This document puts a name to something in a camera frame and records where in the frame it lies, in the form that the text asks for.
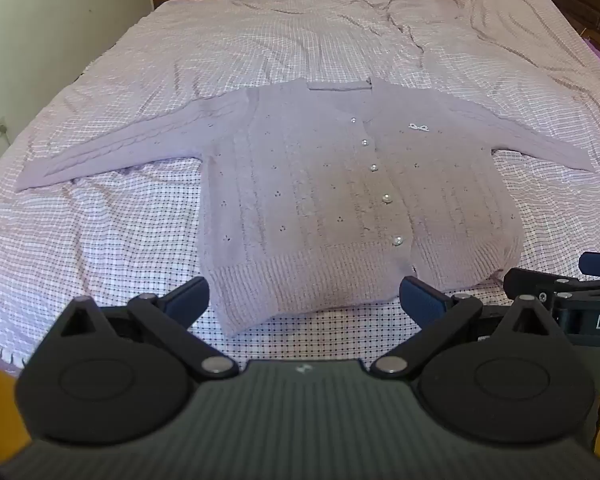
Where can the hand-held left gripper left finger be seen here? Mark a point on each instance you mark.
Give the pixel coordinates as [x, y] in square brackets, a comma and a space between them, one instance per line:
[190, 301]

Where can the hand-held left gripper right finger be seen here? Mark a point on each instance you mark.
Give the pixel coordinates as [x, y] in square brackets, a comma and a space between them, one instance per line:
[422, 299]

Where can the lilac knit cardigan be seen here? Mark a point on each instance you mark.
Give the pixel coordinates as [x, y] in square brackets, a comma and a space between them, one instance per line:
[320, 200]

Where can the pink checked bedspread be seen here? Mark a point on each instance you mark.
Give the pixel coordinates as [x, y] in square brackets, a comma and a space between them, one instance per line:
[130, 85]

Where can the wall socket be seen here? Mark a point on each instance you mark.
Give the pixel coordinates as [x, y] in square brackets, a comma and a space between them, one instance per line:
[1, 127]

